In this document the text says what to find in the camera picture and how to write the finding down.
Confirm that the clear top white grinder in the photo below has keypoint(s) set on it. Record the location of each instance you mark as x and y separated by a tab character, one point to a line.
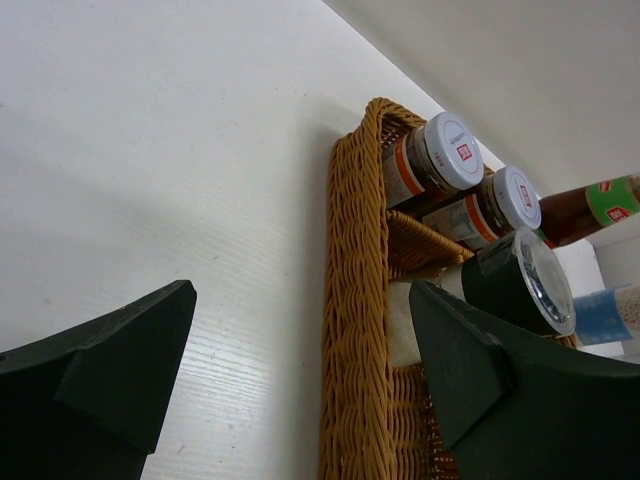
517	279

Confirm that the brown wicker divided basket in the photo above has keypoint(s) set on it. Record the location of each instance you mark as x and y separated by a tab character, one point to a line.
377	420

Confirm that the red sauce bottle yellow cap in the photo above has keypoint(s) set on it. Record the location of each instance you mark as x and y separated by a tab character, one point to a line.
573	215

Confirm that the blue label spice jar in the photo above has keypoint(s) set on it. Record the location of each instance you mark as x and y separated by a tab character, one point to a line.
606	316

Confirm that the white lid sauce jar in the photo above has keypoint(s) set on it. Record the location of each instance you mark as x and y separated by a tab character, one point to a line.
503	202
431	163

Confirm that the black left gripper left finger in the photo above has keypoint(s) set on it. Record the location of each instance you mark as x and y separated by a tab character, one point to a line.
90	402

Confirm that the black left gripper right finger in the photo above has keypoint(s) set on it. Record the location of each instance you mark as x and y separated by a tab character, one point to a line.
512	405

